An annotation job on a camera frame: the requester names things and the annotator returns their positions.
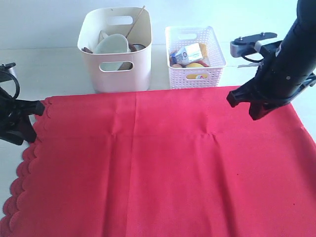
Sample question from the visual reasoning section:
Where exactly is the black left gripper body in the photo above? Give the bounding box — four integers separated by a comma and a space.
0, 88, 22, 128

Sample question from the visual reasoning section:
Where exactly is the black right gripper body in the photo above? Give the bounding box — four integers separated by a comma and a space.
244, 39, 316, 104

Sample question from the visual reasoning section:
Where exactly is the red toy sausage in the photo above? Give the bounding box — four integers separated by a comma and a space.
197, 60, 209, 67

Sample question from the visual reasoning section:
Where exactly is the yellow lemon with sticker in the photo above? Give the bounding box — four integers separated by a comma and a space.
186, 62, 204, 79

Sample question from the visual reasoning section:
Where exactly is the yellow cheese wedge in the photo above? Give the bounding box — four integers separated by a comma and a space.
199, 43, 208, 58

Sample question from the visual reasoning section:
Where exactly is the small milk carton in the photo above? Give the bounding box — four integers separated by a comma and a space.
170, 43, 203, 66

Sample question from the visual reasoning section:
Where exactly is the brown egg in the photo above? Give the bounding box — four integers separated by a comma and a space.
171, 64, 182, 68

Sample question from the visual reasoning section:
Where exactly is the dark wooden spoon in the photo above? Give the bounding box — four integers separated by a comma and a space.
81, 47, 93, 54

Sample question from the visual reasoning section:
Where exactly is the red scalloped tablecloth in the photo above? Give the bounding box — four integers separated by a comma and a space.
0, 87, 316, 237

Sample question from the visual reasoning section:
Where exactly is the white ceramic bowl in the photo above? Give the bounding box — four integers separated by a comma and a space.
94, 34, 130, 71

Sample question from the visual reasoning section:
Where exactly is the wooden chopstick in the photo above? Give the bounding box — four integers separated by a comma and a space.
125, 5, 146, 38

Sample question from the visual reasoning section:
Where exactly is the stainless steel table knife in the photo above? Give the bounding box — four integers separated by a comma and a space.
98, 30, 108, 43

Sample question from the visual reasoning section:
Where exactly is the brown wooden plate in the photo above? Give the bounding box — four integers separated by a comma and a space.
118, 43, 146, 71

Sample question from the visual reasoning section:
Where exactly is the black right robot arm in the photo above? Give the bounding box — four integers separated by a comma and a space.
227, 0, 316, 120

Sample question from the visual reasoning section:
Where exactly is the white perforated plastic basket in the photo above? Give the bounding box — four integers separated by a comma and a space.
165, 26, 226, 89

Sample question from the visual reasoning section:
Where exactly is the cream plastic bin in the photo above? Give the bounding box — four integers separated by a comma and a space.
77, 7, 152, 92

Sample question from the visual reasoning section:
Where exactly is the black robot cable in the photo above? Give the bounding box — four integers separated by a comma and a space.
240, 53, 265, 64

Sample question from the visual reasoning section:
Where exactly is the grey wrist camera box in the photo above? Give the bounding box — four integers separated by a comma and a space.
230, 32, 277, 58

